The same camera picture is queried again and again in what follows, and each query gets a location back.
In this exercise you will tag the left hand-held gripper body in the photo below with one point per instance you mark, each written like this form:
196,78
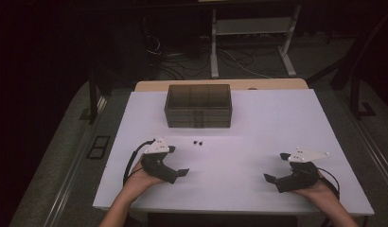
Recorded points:
157,165

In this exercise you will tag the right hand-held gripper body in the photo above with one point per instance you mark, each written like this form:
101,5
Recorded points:
299,179

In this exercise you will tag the smoky transparent drawer box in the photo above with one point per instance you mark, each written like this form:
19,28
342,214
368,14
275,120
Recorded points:
198,97

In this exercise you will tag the person's right hand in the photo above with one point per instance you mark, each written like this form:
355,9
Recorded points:
321,194

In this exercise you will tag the person's left hand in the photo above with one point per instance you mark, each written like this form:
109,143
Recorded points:
137,184

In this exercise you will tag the light wooden table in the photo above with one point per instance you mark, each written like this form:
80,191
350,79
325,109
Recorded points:
277,83

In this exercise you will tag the black metal stand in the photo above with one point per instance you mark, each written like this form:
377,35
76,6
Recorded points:
356,94
93,101

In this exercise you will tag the white metal stand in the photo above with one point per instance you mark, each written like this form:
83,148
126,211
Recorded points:
214,47

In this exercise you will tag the metal floor rail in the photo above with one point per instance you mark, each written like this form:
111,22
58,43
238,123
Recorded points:
69,183
375,148

